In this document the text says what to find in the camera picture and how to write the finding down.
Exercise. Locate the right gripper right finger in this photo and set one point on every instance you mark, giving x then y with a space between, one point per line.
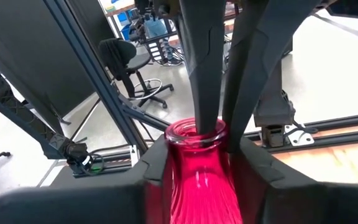
322 205

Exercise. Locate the background wooden workbench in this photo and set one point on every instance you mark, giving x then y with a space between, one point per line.
154 46

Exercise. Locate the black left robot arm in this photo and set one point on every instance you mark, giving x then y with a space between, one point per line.
273 102

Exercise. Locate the silver arm base bracket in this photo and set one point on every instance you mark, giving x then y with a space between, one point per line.
300 138

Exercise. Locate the black divider panel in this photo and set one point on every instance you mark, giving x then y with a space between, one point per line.
26 37

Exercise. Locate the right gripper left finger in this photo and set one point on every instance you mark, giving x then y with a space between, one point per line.
73 205

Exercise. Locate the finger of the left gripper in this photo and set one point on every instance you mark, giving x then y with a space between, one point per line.
204 62
259 46

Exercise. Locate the red ribbed glass bottle vase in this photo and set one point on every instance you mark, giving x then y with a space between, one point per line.
197 186

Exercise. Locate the black office chair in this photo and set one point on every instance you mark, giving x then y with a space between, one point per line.
117 59

